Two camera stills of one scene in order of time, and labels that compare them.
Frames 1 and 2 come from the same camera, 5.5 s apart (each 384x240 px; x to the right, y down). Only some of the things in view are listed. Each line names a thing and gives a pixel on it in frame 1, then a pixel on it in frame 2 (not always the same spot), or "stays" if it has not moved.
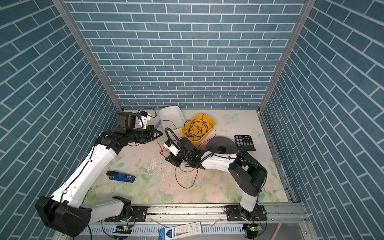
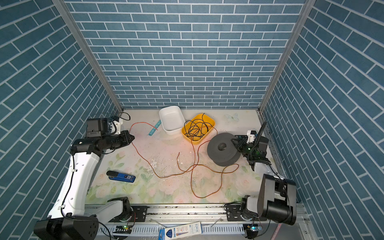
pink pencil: (277, 229) stays
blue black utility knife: (115, 175) stays
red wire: (176, 168) -> (186, 168)
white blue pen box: (180, 231) stays
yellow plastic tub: (196, 128) stays
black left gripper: (150, 136) -> (122, 134)
